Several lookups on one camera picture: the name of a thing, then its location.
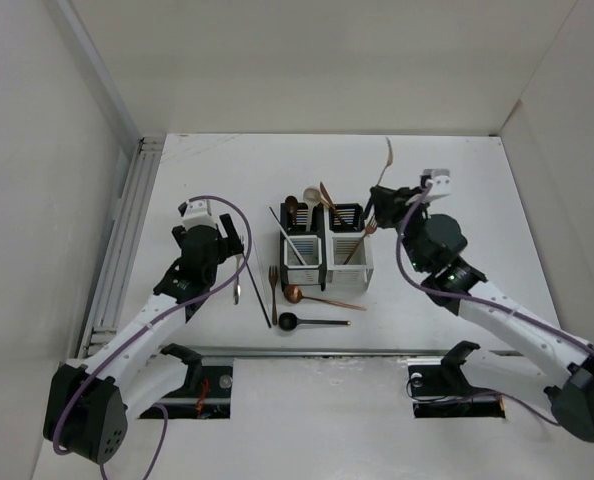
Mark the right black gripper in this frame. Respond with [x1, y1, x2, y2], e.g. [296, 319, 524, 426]
[369, 186, 432, 274]

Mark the silver metal fork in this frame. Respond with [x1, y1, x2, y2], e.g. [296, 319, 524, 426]
[233, 235, 245, 305]

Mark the beige plastic spoon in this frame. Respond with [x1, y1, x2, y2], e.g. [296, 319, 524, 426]
[302, 186, 321, 231]

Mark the black round spoon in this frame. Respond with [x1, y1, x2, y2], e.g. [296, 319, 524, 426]
[278, 312, 351, 332]

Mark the copper fork with tines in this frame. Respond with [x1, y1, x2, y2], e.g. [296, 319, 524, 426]
[343, 215, 378, 265]

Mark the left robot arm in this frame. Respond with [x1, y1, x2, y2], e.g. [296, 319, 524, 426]
[43, 212, 250, 465]

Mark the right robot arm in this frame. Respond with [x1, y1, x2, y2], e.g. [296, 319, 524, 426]
[367, 177, 594, 442]

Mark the black chopstick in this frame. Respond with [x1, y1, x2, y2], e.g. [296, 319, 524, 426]
[246, 263, 272, 329]

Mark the white utensil container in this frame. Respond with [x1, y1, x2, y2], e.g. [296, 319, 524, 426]
[324, 203, 374, 291]

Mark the black utensil container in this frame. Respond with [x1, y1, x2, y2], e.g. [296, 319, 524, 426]
[280, 203, 327, 291]

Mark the copper round spoon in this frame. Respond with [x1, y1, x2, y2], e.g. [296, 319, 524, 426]
[283, 284, 366, 311]

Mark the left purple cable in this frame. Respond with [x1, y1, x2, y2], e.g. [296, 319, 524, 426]
[51, 194, 252, 480]

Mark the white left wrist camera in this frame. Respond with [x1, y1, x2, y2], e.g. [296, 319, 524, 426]
[178, 199, 216, 230]

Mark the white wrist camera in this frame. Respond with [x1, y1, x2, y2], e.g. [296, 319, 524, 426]
[421, 168, 452, 203]
[178, 199, 216, 230]

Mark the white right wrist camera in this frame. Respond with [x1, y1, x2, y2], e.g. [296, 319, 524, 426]
[421, 168, 452, 203]

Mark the aluminium frame rail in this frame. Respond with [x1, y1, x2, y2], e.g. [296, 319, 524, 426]
[45, 1, 164, 358]

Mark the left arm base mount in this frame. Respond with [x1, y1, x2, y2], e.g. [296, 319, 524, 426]
[155, 344, 233, 420]

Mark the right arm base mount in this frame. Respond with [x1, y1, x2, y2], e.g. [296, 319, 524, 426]
[406, 341, 506, 419]

